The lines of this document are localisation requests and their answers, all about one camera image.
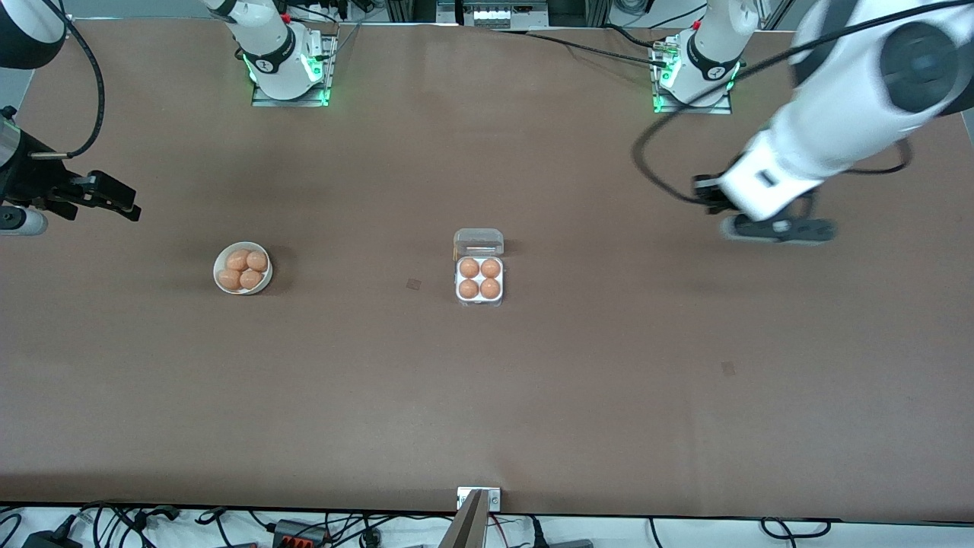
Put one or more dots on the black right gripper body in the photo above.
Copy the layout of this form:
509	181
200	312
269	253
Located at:
30	176

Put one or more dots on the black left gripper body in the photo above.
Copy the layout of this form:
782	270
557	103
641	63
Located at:
708	192

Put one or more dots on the clear plastic egg box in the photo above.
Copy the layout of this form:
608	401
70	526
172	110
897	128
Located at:
478	242

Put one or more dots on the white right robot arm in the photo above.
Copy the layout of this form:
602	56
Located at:
266	46

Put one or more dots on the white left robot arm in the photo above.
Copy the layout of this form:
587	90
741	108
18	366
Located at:
837	106

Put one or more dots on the black box with orange connectors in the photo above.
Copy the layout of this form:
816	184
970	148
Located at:
293	534

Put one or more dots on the white round bowl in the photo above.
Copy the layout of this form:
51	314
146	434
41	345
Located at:
262	283

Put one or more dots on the grey power strip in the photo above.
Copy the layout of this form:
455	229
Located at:
494	14

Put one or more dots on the black power adapter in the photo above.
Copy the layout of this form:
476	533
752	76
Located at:
47	540

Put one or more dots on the black plug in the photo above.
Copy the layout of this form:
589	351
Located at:
535	533

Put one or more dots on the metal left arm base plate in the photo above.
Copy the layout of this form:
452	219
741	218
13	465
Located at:
696	109

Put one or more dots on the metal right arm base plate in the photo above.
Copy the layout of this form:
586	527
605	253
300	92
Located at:
289	102

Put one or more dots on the silver camera mount bracket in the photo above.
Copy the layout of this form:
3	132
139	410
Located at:
494	498

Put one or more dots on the grey camera post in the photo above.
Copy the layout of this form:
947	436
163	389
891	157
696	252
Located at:
466	529

